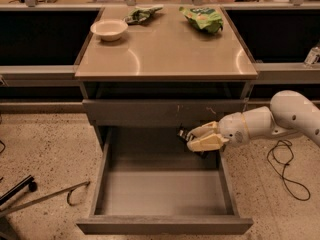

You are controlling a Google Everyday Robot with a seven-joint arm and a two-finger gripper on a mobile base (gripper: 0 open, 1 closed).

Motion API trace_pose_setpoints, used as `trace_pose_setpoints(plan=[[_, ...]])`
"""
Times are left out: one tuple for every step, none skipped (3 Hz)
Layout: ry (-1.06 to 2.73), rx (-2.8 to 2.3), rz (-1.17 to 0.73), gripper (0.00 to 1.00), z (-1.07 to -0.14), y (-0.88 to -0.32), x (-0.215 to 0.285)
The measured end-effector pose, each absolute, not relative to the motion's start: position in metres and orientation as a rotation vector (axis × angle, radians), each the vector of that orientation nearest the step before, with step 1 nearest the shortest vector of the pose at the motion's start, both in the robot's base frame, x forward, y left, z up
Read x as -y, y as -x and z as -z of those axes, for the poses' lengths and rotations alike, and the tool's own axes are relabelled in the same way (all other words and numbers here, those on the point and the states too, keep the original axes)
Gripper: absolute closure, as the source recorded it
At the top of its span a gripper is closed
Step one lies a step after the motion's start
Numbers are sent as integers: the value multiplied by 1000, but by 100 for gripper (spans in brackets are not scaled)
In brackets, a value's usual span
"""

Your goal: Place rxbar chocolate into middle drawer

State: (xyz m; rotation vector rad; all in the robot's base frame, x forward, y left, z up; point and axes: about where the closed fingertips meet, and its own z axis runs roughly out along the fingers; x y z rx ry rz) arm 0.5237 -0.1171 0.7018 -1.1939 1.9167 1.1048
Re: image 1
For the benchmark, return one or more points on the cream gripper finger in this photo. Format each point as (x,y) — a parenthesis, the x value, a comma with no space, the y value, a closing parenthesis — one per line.
(208,130)
(209,142)

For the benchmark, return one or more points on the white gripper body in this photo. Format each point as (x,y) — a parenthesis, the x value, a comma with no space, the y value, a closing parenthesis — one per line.
(232,129)

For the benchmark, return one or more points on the black rxbar chocolate bar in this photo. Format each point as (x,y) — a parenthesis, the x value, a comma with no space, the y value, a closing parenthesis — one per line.
(184,135)

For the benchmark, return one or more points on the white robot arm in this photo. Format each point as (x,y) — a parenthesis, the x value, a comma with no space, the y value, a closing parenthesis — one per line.
(289,112)

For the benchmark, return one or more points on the open grey middle drawer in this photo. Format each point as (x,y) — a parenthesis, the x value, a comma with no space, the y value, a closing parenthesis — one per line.
(149,183)

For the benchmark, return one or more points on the grey drawer cabinet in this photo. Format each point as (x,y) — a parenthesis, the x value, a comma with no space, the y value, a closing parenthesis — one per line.
(166,58)

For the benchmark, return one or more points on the closed grey top drawer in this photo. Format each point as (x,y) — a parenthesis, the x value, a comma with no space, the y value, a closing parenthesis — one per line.
(158,112)

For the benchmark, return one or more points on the clear plastic bottle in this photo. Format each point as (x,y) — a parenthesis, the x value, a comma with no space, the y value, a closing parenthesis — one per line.
(313,55)

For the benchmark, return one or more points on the bright green chip bag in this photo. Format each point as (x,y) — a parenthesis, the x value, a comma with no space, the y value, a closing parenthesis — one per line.
(206,20)

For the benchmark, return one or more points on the dark green snack bag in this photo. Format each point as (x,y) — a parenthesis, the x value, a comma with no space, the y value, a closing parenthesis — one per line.
(141,15)

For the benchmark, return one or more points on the white bowl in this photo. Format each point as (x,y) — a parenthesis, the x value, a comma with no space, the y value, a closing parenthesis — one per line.
(109,29)

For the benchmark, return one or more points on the metal rod with hook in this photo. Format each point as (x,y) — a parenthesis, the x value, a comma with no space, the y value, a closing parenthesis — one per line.
(68,190)

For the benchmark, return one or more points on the black stand leg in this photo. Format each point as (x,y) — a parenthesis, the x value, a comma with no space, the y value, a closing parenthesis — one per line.
(26,182)

